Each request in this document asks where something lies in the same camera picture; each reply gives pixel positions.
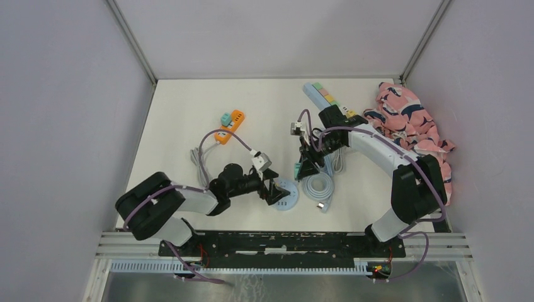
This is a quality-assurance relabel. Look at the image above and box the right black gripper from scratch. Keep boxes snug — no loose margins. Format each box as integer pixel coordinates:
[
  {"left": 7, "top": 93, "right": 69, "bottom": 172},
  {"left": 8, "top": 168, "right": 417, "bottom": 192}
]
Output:
[{"left": 297, "top": 133, "right": 344, "bottom": 179}]

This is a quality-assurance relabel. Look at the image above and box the round blue power socket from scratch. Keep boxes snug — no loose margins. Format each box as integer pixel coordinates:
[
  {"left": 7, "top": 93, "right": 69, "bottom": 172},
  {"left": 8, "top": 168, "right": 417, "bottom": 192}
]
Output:
[{"left": 272, "top": 178, "right": 298, "bottom": 211}]

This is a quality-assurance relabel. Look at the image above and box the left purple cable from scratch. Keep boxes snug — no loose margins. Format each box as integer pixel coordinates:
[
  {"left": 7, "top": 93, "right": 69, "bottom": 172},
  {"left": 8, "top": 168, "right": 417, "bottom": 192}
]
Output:
[{"left": 122, "top": 129, "right": 253, "bottom": 286}]

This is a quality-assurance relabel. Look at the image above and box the long blue power strip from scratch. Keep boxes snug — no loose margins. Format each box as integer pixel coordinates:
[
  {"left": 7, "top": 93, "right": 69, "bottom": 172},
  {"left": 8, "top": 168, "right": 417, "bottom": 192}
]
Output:
[{"left": 302, "top": 82, "right": 339, "bottom": 111}]

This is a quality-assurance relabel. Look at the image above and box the grey bundled cable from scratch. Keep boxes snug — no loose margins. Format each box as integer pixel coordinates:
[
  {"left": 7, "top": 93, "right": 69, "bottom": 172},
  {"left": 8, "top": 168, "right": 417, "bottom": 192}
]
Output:
[{"left": 190, "top": 145, "right": 212, "bottom": 188}]

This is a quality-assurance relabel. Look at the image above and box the teal USB charger plug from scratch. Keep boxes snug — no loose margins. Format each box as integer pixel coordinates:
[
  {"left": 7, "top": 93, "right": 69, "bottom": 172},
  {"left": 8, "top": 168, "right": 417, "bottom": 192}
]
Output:
[{"left": 293, "top": 162, "right": 301, "bottom": 181}]

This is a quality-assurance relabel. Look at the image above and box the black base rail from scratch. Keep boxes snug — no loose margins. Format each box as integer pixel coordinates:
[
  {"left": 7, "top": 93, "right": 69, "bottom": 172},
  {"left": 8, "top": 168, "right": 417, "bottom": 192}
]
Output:
[{"left": 176, "top": 230, "right": 406, "bottom": 269}]

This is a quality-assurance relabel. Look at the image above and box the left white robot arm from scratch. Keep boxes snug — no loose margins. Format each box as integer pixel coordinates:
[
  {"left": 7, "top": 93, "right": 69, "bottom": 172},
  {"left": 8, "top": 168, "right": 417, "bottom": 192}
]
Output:
[{"left": 115, "top": 164, "right": 291, "bottom": 256}]

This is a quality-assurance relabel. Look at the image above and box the coiled blue socket cable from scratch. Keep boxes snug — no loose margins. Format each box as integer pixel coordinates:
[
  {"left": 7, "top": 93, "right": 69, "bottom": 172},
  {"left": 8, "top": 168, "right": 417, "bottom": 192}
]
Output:
[{"left": 301, "top": 164, "right": 336, "bottom": 213}]

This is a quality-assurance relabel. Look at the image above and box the white power strip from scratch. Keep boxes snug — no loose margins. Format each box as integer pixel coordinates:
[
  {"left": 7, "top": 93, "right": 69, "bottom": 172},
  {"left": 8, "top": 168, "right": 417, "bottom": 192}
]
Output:
[{"left": 338, "top": 105, "right": 351, "bottom": 117}]

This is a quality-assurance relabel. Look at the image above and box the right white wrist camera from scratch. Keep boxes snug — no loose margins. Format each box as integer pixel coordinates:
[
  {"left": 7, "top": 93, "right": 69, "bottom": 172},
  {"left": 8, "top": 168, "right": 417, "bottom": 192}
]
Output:
[{"left": 290, "top": 121, "right": 309, "bottom": 138}]

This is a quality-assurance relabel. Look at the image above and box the teal plug on orange strip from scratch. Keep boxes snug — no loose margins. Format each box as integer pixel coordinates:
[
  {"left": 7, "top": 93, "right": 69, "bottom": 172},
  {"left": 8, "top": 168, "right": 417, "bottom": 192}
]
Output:
[{"left": 220, "top": 113, "right": 232, "bottom": 127}]

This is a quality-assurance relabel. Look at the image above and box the pink patterned cloth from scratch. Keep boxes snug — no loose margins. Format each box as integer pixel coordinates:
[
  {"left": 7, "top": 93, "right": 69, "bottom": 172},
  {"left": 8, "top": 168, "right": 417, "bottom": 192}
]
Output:
[{"left": 363, "top": 82, "right": 455, "bottom": 206}]

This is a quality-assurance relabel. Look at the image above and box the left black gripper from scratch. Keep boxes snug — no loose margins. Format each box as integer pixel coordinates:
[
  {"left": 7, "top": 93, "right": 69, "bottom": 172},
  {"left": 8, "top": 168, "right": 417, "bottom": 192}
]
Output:
[{"left": 229, "top": 168, "right": 290, "bottom": 205}]

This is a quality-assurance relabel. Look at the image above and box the blue bundled strip cable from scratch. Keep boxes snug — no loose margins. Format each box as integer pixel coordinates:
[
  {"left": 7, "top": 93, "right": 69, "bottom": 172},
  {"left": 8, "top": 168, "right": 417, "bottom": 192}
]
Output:
[{"left": 321, "top": 152, "right": 337, "bottom": 174}]

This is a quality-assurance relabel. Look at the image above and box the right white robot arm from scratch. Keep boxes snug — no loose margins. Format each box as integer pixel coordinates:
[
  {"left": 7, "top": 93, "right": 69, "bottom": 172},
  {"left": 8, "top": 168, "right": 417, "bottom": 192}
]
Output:
[{"left": 290, "top": 106, "right": 446, "bottom": 257}]

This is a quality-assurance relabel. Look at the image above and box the orange power strip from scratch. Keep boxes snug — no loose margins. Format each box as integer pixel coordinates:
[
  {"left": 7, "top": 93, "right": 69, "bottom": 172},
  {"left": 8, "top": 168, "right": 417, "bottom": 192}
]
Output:
[{"left": 213, "top": 109, "right": 246, "bottom": 145}]

